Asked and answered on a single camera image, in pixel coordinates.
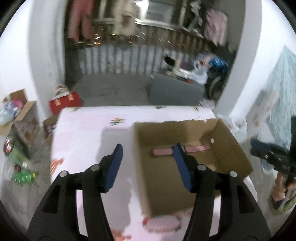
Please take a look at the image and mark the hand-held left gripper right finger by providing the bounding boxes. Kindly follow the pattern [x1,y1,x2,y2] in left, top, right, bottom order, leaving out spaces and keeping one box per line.
[172,143,271,241]

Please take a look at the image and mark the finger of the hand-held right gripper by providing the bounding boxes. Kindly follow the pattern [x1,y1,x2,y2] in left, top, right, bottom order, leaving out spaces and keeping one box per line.
[251,148,292,169]
[250,138,275,151]

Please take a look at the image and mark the hanging pale pink garment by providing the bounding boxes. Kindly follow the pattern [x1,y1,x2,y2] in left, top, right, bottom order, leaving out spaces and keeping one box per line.
[204,9,228,46]

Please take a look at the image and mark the pink printed tablecloth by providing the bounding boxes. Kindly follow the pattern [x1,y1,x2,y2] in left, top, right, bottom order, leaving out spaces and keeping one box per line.
[50,105,258,241]

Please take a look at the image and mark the small open cardboard box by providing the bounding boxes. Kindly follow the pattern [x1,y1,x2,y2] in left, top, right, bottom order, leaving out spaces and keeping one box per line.
[43,115,60,140]

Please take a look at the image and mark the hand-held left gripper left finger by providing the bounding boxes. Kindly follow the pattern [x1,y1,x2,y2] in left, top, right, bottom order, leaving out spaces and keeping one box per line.
[26,143,124,241]

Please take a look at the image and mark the person's right hand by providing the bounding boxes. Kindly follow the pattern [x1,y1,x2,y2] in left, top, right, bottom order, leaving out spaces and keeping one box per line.
[272,173,296,202]

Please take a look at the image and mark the crumpled white plastic bag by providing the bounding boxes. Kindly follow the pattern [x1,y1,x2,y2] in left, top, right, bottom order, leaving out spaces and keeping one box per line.
[228,115,248,140]

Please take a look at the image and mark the hanging beige garment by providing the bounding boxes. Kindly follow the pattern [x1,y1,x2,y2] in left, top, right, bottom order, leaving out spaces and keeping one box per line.
[113,0,137,36]

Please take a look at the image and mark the metal balcony railing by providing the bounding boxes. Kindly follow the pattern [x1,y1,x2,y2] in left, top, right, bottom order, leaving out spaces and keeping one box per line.
[67,23,213,75]

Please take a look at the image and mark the blue patterned cloth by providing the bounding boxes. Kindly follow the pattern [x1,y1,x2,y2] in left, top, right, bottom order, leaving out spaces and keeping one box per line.
[246,46,296,144]

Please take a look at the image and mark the green plastic bottles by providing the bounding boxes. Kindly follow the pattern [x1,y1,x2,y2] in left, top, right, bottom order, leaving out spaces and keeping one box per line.
[11,170,39,186]

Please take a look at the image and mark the grey bench seat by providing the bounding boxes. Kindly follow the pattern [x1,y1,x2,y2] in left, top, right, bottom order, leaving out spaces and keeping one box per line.
[70,74,153,107]

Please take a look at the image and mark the red handbag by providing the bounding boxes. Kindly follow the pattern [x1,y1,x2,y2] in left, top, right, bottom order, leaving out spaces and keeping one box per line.
[48,84,83,115]

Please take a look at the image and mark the black backpack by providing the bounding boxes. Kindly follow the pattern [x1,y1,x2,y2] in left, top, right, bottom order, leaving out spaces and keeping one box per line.
[205,72,225,100]

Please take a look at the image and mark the large open cardboard box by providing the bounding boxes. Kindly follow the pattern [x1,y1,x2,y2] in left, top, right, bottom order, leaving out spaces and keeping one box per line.
[0,89,39,145]

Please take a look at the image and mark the pink wrist strap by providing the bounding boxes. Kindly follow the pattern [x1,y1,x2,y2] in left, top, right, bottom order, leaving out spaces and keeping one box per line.
[152,144,211,157]

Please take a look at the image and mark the round red tin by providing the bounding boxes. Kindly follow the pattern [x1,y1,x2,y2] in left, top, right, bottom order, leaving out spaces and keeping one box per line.
[3,136,17,156]

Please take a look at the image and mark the brown cardboard box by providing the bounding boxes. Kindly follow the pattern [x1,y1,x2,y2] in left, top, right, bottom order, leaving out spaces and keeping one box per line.
[134,118,254,215]

